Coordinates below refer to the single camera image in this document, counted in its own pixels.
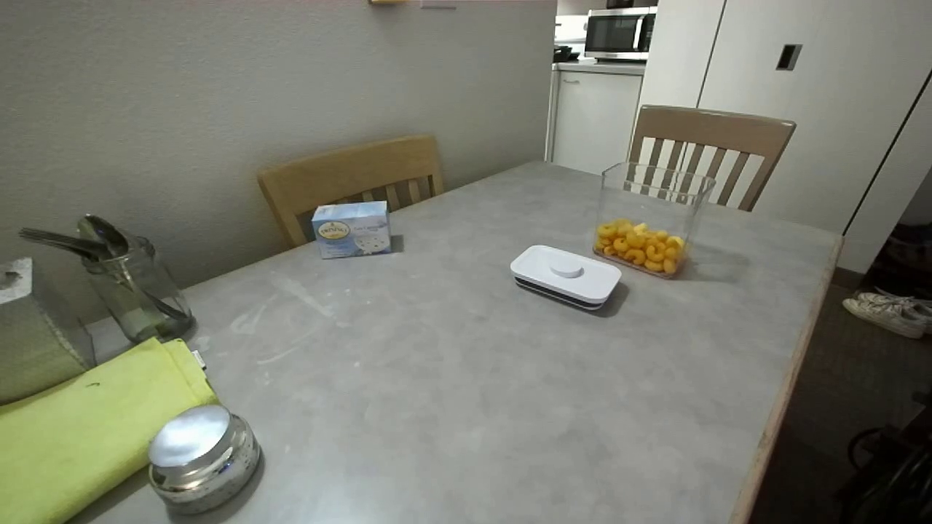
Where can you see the white rectangular container lid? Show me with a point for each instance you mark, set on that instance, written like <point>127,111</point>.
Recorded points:
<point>555,274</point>

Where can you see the clear plastic storage container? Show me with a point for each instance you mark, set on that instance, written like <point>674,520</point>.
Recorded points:
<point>693,208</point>

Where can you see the light blue tea box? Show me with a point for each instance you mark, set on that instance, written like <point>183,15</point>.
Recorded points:
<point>349,230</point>

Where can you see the wooden slat-back chair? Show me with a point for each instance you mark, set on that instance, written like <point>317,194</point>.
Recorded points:
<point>339,175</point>
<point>713,127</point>

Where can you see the yellow puffed snacks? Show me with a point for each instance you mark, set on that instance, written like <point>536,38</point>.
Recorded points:
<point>641,248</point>

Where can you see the white kitchen cabinet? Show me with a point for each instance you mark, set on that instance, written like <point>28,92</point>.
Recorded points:
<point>596,117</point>

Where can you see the silver microwave oven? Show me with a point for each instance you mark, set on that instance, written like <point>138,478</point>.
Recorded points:
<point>614,32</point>

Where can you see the glass utensil jar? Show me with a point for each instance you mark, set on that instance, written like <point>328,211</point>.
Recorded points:
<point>134,293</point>

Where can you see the black ladle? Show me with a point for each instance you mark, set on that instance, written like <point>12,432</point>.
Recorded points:
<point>106,234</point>

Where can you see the lime green cloth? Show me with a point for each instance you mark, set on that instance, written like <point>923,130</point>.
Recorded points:
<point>77,425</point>

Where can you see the white shoes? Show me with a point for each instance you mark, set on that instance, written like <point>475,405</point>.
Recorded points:
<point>890,312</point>

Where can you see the black wheeled object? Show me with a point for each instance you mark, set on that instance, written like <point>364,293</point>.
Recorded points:
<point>898,475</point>

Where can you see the black wall plate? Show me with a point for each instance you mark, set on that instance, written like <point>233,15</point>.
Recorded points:
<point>791,57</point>

